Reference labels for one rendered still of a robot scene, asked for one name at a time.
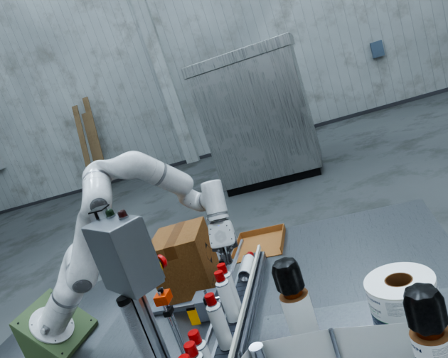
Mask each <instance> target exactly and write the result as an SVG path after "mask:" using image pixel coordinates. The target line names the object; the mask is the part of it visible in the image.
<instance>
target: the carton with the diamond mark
mask: <svg viewBox="0 0 448 358"><path fill-rule="evenodd" d="M152 244H153V245H154V248H155V251H156V254H157V256H158V255H159V254H161V255H163V256H165V258H166V260H167V267H165V268H163V272H164V275H165V281H164V282H163V283H162V284H161V285H159V286H157V287H156V289H157V290H158V289H159V288H160V287H163V288H164V289H169V288H170V289H171V293H172V295H173V298H172V299H171V302H170V303H169V305H175V304H179V303H184V302H187V301H190V300H192V299H193V297H194V295H195V292H196V291H201V290H206V289H210V288H215V283H216V279H215V275H214V272H215V271H217V270H218V268H217V265H218V264H219V260H218V256H217V254H216V252H212V248H211V247H210V240H209V234H208V227H207V225H206V221H205V219H204V217H198V218H195V219H190V220H187V221H183V222H179V223H176V224H173V225H169V226H166V227H162V228H159V229H158V230H157V232H156V234H155V235H154V237H153V239H152Z"/></svg>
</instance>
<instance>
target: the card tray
mask: <svg viewBox="0 0 448 358"><path fill-rule="evenodd" d="M285 232H286V229H285V225H284V223H283V224H277V225H273V226H270V227H263V228H260V229H254V230H250V231H246V232H241V233H239V236H238V239H237V243H238V246H239V243H240V240H241V239H243V241H244V242H243V245H242V249H241V250H240V254H239V257H238V260H237V264H238V263H241V261H242V258H243V256H244V255H246V254H247V252H249V251H251V252H252V253H255V252H256V251H257V245H260V246H261V250H260V251H264V252H265V254H266V257H271V256H278V255H282V253H283V247H284V238H285ZM237 249H238V247H236V248H234V249H233V252H232V254H231V256H232V259H234V257H235V254H236V251H237Z"/></svg>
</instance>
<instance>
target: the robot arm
mask: <svg viewBox="0 0 448 358"><path fill-rule="evenodd" d="M118 178H119V179H124V180H132V179H140V180H143V181H145V182H147V183H150V184H152V185H155V186H157V187H159V188H161V189H164V190H167V191H169V192H172V193H174V194H176V196H177V198H178V201H179V202H180V203H181V204H182V205H184V206H186V207H188V208H191V209H192V210H196V211H199V212H204V211H206V213H207V216H208V217H206V219H207V220H208V221H209V222H210V221H211V223H210V224H209V225H208V234H209V240H210V247H211V248H212V252H218V253H220V254H221V255H222V256H223V260H224V263H225V265H230V264H231V263H232V261H233V260H232V256H231V252H232V250H233V249H234V248H236V247H238V243H237V237H236V234H235V230H234V228H233V225H232V222H231V221H230V219H227V217H229V214H228V209H227V205H226V201H225V196H224V192H223V186H222V183H221V180H209V181H206V182H204V183H201V190H202V192H197V191H195V190H193V179H192V177H191V176H189V175H188V174H186V173H184V172H182V171H180V170H178V169H176V168H174V167H172V166H170V165H168V164H165V163H163V162H161V161H159V160H157V159H155V158H152V157H151V156H148V155H146V154H144V153H142V152H139V151H128V152H126V153H123V154H121V155H119V156H117V157H115V158H111V159H108V160H97V161H93V162H92V163H91V164H89V165H88V166H87V167H86V168H85V169H84V171H83V174H82V205H81V209H80V212H79V213H78V217H77V221H76V225H75V234H74V240H73V243H72V244H71V245H70V246H69V247H68V249H67V251H66V253H65V255H64V257H63V261H62V264H61V267H60V272H59V275H58V280H57V283H56V285H55V288H54V289H53V292H52V293H51V295H50V298H49V299H48V302H47V303H46V306H45V307H42V308H39V309H37V310H36V311H35V312H34V313H33V314H32V316H31V317H30V320H29V323H28V326H29V330H30V332H31V334H32V335H33V336H34V337H35V338H36V339H37V340H39V341H41V342H44V343H46V344H51V345H55V344H60V343H62V342H64V341H66V340H68V339H69V338H70V336H71V335H72V333H73V331H74V327H75V325H74V321H73V319H72V316H73V314H74V313H75V311H76V309H77V307H78V305H79V303H80V301H81V300H82V297H83V296H84V293H86V292H88V291H91V290H92V289H93V288H94V287H95V285H96V283H97V280H98V276H99V271H98V269H97V266H96V264H95V261H94V259H93V257H92V254H91V252H90V249H89V247H88V245H87V242H86V241H85V238H84V236H83V233H82V230H81V228H82V227H84V226H85V225H87V224H89V223H91V220H90V217H89V214H88V212H90V211H91V210H93V209H94V208H96V207H99V206H103V205H107V204H110V207H111V209H112V184H111V182H112V181H113V180H114V179H118ZM231 245H233V246H231ZM224 247H226V250H227V253H226V252H225V249H224Z"/></svg>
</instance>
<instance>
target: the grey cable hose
mask: <svg viewBox="0 0 448 358"><path fill-rule="evenodd" d="M116 301H117V304H118V306H119V307H120V308H119V309H120V310H121V312H122V315H123V317H124V320H125V322H126V324H127V327H128V329H129V332H130V334H131V336H132V339H133V340H134V343H135V346H136V348H137V351H138V353H139V356H140V357H141V358H155V356H154V354H153V352H152V350H151V347H150V345H149V343H148V339H147V338H146V335H145V333H144V331H143V327H142V325H141V323H140V321H139V318H138V316H137V314H136V310H135V309H134V306H133V304H132V299H131V298H128V297H126V296H123V295H121V296H119V297H118V298H117V299H116Z"/></svg>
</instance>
